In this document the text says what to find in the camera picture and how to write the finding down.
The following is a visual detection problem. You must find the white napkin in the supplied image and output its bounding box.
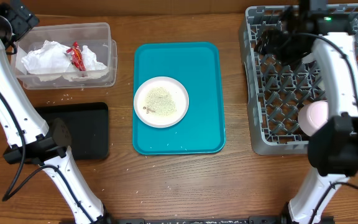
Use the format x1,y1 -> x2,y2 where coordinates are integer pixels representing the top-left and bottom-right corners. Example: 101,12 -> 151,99
63,45 -> 107,82
21,40 -> 75,82

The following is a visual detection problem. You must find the red sauce packet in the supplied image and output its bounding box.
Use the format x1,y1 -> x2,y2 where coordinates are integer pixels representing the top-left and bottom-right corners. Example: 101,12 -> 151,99
65,42 -> 86,72

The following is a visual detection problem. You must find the small pink plate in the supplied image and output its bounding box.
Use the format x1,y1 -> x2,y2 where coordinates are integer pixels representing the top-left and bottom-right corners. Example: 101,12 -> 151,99
298,100 -> 328,136

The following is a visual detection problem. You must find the large white plate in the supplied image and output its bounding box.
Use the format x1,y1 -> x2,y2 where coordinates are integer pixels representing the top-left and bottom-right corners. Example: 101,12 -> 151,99
133,77 -> 190,128

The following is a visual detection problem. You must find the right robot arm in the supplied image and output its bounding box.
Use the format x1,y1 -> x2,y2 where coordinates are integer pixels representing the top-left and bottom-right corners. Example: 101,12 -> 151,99
255,0 -> 358,224

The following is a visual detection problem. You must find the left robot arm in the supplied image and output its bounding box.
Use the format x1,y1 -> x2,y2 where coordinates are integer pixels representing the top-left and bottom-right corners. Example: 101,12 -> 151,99
0,1 -> 114,223

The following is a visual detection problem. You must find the grey dishwasher rack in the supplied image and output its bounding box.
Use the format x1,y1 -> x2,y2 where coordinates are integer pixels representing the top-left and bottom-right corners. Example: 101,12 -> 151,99
239,4 -> 358,155

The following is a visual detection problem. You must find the clear plastic bin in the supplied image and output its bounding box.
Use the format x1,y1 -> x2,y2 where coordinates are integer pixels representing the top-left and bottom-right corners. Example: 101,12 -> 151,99
11,22 -> 117,90

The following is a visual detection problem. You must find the teal serving tray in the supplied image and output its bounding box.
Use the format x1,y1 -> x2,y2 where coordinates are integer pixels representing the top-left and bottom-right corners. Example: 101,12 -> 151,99
132,42 -> 226,156

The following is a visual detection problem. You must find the black tray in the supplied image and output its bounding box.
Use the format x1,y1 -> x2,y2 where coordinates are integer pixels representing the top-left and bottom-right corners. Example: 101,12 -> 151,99
36,102 -> 109,160

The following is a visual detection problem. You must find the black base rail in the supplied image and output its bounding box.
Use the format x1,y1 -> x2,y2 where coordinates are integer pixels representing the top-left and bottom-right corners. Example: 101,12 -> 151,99
96,215 -> 293,224

